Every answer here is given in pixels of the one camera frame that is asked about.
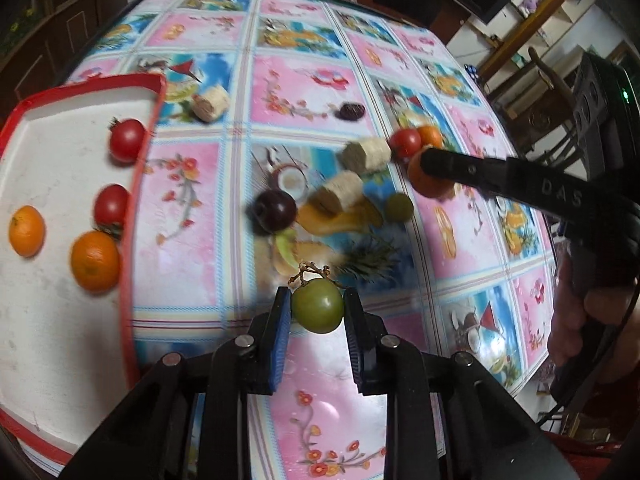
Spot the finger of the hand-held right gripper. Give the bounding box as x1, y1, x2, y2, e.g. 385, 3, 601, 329
420, 146, 508, 198

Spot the small dark purple fruit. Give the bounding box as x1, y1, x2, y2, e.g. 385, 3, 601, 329
334, 102, 366, 122

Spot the dark red cherry tomato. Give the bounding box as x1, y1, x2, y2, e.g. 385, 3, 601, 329
389, 128, 423, 161

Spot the red garment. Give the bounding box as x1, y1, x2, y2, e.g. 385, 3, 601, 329
542, 430, 640, 480

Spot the wooden cabinet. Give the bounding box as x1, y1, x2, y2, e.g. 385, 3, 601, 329
0, 0, 131, 126

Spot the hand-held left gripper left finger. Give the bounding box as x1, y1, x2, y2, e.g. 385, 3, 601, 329
65, 287, 293, 480

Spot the orange tangerine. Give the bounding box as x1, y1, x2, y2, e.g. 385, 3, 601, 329
406, 146, 455, 200
70, 230, 121, 293
417, 125, 445, 150
8, 205, 46, 258

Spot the wooden chair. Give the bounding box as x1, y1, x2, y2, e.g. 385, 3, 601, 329
492, 47, 601, 161

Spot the red cherry tomato with stem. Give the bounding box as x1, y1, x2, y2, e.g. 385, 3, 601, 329
94, 184, 132, 238

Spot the large dark purple plum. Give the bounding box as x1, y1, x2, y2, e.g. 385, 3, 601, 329
250, 189, 298, 233

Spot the fruit-printed tablecloth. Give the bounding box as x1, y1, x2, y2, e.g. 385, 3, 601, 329
60, 0, 558, 480

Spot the wooden shelf unit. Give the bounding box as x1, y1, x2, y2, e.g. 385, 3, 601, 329
475, 0, 611, 86

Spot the green grape with stem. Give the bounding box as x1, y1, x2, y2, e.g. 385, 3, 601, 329
287, 261, 346, 335

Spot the black cable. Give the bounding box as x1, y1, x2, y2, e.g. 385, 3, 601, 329
537, 285, 640, 428

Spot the red-rimmed white tray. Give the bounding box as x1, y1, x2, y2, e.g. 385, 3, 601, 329
0, 74, 168, 466

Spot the person's right hand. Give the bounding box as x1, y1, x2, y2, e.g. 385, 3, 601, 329
547, 260, 640, 386

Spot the small green olive fruit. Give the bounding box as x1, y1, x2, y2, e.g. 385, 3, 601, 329
384, 192, 415, 222

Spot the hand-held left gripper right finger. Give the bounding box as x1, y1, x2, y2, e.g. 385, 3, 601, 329
342, 290, 581, 480

